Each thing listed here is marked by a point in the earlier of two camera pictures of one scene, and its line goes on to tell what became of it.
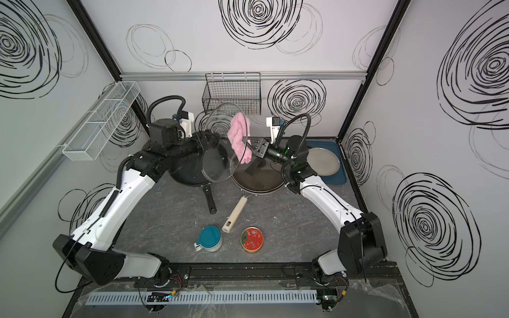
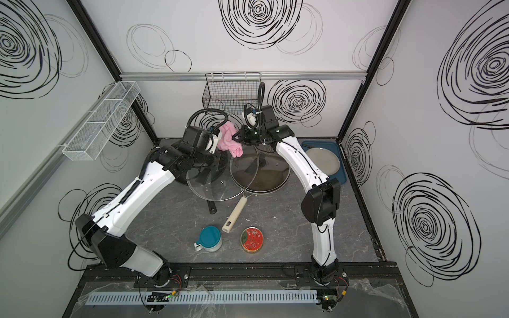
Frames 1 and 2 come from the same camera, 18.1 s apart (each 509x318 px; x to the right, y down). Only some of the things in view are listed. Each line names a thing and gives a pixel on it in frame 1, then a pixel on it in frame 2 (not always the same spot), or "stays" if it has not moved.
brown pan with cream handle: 267,177 stays
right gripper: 264,147 -> 244,132
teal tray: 339,177 stays
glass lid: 224,142 -> 224,176
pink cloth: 240,127 -> 226,142
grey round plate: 323,161 stays
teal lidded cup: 210,239 stays
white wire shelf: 90,138 stays
